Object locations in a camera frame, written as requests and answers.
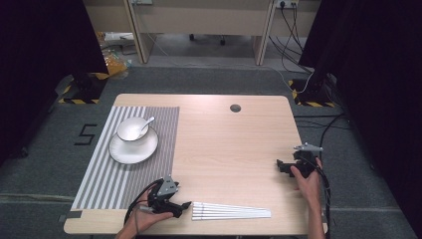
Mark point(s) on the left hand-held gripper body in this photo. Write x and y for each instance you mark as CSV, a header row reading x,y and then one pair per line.
x,y
166,189

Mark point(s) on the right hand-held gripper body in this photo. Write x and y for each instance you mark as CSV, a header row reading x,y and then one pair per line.
x,y
307,162

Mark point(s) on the row of white chopsticks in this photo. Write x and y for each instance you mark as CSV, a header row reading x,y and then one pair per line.
x,y
229,211

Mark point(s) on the white round plate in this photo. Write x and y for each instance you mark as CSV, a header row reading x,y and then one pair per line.
x,y
131,153

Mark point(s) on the person's right hand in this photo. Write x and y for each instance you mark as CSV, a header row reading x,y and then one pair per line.
x,y
310,191

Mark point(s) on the person's left hand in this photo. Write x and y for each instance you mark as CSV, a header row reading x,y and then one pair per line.
x,y
146,217

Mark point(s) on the grey white striped placemat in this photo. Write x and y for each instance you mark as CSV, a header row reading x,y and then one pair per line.
x,y
146,179

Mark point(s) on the white bowl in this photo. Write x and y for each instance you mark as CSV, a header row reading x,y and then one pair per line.
x,y
129,131

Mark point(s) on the white ceramic spoon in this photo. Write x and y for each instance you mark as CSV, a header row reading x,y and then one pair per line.
x,y
147,122

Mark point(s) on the black stand base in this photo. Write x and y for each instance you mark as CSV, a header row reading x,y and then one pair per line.
x,y
312,93
88,88

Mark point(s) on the black tape piece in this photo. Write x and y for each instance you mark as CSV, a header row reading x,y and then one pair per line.
x,y
74,214

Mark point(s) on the black curtain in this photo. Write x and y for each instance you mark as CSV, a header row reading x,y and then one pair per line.
x,y
381,99
40,66

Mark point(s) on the yellow plastic bag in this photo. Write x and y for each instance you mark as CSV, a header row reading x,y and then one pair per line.
x,y
114,64

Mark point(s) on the black chair caster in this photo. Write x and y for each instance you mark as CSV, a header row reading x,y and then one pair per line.
x,y
222,41
191,36

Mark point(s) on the white power strip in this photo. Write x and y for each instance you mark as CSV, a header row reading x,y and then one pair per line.
x,y
287,3

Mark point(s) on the white papers on floor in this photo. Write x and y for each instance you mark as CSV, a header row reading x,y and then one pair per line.
x,y
117,36

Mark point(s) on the beige office desk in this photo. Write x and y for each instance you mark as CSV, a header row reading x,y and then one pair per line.
x,y
202,16

